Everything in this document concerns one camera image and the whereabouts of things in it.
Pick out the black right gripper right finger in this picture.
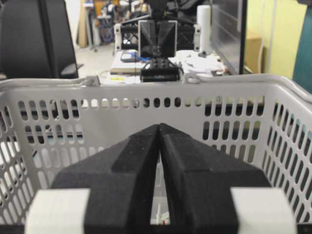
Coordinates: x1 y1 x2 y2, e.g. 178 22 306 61
158 123 298 234

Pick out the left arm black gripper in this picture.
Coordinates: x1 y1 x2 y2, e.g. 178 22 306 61
138 20 180 82

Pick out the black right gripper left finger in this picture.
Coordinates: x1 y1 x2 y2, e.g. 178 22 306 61
25 125 160 234

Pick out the white chinese spoon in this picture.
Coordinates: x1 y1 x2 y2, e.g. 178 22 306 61
150 202 170 225

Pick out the grey plastic shopping basket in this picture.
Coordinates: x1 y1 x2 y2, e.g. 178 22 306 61
0 75 312 234

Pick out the white paper roll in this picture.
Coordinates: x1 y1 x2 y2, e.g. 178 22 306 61
196 5 212 56

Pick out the black monitor screen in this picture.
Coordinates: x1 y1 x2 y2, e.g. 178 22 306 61
211 0 248 75

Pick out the cardboard box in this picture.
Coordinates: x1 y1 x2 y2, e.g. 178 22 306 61
244 30 263 73

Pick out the black office chair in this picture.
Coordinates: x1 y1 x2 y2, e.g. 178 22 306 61
0 0 81 79

